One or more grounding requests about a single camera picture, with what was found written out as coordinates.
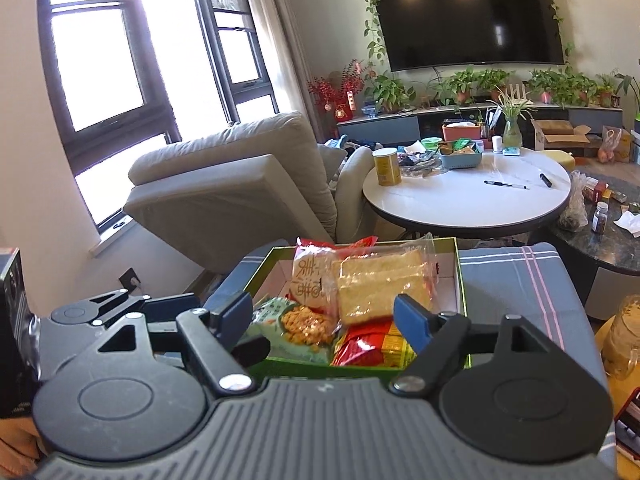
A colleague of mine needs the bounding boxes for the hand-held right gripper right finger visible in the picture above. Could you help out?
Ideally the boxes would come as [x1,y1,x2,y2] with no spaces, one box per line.
[390,294,546,396]

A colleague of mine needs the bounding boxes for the green snack bag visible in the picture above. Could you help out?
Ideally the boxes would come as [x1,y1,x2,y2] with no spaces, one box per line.
[250,296,342,366]

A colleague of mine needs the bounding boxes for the grey television cabinet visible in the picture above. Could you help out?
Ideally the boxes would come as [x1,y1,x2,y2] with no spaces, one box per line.
[336,102,623,145]

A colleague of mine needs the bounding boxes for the clear bread packet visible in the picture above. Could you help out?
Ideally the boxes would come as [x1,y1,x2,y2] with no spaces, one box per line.
[330,232,441,328]

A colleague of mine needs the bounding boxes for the red yellow snack packet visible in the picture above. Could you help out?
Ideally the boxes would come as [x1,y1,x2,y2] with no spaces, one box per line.
[330,320,418,368]

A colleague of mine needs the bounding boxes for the open cardboard box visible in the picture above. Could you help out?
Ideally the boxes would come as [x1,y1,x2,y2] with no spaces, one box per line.
[531,119,604,152]

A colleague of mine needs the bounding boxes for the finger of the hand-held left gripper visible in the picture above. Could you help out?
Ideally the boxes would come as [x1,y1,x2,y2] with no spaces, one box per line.
[91,291,202,329]
[232,337,272,363]

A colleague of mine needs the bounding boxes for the blue plastic basket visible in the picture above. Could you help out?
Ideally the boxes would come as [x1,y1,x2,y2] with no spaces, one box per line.
[439,150,483,170]

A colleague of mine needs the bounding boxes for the yellow canister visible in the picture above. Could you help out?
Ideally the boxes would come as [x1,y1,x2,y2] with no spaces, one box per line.
[372,147,402,187]

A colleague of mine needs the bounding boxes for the brown bottle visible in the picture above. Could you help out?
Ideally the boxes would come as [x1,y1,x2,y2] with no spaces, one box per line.
[591,201,610,235]

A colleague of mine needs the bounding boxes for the red white snack packet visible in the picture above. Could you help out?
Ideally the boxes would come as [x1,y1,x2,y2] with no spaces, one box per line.
[291,236,342,318]

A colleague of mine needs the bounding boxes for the red berry decoration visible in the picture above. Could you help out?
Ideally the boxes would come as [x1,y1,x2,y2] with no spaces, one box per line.
[307,60,367,121]

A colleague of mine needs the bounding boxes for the row of potted plants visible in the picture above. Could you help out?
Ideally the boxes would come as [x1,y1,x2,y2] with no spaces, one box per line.
[365,65,623,113]

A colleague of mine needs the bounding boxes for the tall leafy plant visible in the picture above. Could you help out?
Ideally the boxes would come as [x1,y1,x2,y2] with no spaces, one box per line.
[615,72,640,111]

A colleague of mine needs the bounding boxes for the green ivy garland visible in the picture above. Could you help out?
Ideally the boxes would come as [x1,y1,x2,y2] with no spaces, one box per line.
[356,0,576,68]

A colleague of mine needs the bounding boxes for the plastic bag with fruit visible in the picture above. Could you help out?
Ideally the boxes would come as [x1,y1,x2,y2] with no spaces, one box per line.
[597,126,636,163]

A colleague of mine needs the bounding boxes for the dark packets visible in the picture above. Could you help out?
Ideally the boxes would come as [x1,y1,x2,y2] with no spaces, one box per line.
[397,152,446,179]

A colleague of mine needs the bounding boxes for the clear plastic bag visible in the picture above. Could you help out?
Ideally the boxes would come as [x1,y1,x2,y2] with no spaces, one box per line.
[557,170,591,233]

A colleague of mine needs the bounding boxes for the green cardboard box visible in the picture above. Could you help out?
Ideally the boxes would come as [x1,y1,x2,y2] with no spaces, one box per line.
[245,237,471,383]

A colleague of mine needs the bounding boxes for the wall socket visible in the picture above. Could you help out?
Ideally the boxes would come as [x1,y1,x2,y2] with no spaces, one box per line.
[118,268,143,293]

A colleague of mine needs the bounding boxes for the dark round table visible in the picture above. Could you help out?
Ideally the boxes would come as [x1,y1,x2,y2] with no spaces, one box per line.
[530,175,640,321]

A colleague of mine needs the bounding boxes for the white round table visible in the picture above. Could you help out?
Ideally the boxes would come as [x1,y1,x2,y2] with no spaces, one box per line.
[362,149,572,239]

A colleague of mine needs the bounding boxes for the grey striped tablecloth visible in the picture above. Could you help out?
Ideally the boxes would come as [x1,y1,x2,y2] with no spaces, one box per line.
[200,242,617,476]

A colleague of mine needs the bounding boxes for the red edged dark device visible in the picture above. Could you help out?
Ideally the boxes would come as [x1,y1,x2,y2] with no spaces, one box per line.
[612,387,640,461]

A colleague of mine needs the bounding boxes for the glass jar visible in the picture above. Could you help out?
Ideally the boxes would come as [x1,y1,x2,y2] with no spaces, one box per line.
[600,295,640,381]

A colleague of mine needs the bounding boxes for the white tissue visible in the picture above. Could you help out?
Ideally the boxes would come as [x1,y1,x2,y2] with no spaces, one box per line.
[612,210,640,239]

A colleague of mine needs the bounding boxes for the orange box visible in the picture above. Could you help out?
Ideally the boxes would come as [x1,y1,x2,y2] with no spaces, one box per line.
[441,121,483,142]

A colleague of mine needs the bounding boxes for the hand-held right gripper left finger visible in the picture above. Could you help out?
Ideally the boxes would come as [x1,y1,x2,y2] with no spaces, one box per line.
[92,291,256,394]

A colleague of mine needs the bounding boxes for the glass vase with green plant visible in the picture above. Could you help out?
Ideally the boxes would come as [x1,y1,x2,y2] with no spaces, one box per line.
[492,87,534,150]

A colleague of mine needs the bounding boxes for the narrow dark framed window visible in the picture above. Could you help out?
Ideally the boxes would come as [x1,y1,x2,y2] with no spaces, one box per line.
[187,0,281,123]

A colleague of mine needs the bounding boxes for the beige curtain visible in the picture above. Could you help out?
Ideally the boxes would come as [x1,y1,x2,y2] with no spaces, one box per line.
[240,0,321,126]

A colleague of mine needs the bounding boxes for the large dark framed window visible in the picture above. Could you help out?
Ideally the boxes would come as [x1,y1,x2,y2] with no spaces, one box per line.
[37,0,182,177]

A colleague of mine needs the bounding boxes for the beige armchair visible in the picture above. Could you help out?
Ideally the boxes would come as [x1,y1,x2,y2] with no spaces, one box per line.
[122,111,376,273]

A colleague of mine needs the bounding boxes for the black wall television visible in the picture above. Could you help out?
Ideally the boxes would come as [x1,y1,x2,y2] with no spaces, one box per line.
[367,0,566,73]

